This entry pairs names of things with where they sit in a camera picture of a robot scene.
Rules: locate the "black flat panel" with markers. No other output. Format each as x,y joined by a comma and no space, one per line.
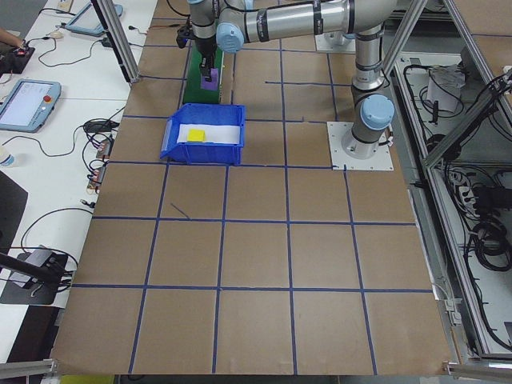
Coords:
10,212

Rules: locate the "blue plastic storage bin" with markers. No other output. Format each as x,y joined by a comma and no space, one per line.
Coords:
208,154

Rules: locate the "clear plastic label holder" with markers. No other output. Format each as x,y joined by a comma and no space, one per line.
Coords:
168,136

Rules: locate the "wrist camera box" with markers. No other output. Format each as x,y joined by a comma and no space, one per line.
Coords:
183,38

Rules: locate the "white foam sheet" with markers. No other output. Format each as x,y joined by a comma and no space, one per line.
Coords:
224,134

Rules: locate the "black power brick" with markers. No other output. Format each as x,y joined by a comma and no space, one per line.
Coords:
489,197

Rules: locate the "purple foam block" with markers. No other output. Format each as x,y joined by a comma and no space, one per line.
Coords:
214,82

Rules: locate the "light blue teach pendant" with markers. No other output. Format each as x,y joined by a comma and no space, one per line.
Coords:
24,106
90,18

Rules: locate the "small circuit board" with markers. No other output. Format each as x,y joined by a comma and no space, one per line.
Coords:
105,149
97,177

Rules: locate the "white square base plate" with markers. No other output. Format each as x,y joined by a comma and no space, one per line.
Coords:
326,46
336,160

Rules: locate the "white power strip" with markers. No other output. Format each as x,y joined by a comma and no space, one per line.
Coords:
464,194

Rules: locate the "white side desk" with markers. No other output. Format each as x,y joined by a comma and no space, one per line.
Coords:
72,112

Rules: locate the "aluminium corner bar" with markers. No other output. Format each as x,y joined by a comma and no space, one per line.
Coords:
28,368
480,369

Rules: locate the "beige computer mouse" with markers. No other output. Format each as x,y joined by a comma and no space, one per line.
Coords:
56,34

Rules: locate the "yellow foam block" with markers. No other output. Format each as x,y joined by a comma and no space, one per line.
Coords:
196,135

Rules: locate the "metal bar V frame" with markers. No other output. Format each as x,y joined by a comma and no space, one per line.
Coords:
452,256

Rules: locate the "black power adapter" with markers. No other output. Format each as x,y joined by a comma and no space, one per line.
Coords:
100,126
107,42

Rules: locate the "aluminium extrusion post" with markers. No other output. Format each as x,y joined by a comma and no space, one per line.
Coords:
120,44
404,38

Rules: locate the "white wrapped bundle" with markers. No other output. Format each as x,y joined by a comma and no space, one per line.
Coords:
444,88

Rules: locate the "black device with red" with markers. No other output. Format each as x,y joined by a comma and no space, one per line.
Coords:
14,62

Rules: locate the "black camera stand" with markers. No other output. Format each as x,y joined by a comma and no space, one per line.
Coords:
24,294

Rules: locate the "bare person forearm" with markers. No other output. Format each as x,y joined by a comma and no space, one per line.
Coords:
8,37

